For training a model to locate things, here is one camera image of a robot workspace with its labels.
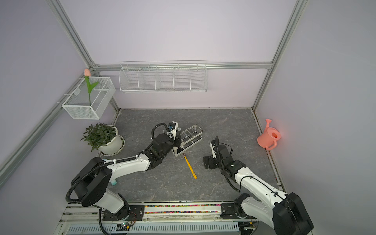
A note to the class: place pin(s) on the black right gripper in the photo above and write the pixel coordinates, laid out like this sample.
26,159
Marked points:
210,159

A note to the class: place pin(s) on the white toothbrush holder caddy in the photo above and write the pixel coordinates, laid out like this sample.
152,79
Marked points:
188,138

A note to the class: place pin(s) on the white vented cable duct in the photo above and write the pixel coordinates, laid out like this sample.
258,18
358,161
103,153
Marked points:
154,228

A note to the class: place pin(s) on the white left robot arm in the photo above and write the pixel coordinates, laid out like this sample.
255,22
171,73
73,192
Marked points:
89,187

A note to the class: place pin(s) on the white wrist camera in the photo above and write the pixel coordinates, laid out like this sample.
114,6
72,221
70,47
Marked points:
172,129
213,149

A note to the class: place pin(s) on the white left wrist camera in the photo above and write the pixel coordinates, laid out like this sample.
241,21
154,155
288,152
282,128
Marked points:
172,129

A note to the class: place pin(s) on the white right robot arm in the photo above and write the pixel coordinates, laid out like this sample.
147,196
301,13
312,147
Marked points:
283,212

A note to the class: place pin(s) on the pink watering can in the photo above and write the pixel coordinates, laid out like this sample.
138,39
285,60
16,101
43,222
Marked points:
268,139

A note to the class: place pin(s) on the pink artificial tulip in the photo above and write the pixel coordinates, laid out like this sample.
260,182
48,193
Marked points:
90,86

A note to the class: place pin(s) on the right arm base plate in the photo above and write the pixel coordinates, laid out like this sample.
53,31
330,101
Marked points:
233,211

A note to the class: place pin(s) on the white mesh basket small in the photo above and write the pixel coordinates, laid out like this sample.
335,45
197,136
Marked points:
77,102

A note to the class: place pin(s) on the yellow toothbrush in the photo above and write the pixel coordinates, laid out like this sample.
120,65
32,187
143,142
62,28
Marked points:
189,165

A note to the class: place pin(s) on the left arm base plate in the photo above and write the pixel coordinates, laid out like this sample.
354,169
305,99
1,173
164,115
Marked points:
130,213

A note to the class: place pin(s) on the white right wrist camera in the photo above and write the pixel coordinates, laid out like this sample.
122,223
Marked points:
213,149

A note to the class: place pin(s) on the white wire basket long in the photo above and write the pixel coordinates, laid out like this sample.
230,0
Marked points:
163,76

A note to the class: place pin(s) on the potted green plant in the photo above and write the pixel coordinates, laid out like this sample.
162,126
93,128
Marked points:
104,138

